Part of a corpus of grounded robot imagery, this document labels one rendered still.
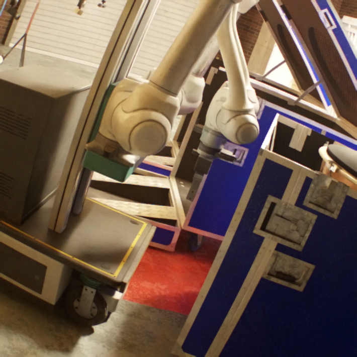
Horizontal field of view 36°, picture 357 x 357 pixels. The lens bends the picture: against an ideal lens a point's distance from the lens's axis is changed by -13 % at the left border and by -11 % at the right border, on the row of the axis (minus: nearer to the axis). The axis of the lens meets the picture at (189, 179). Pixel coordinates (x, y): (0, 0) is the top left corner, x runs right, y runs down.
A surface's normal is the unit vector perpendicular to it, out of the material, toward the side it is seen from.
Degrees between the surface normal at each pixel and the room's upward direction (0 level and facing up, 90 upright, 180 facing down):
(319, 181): 90
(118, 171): 90
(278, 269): 90
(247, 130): 98
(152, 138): 96
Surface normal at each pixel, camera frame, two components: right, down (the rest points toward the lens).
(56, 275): -0.11, 0.24
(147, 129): 0.23, 0.51
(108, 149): 0.33, -0.87
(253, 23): 0.16, 0.33
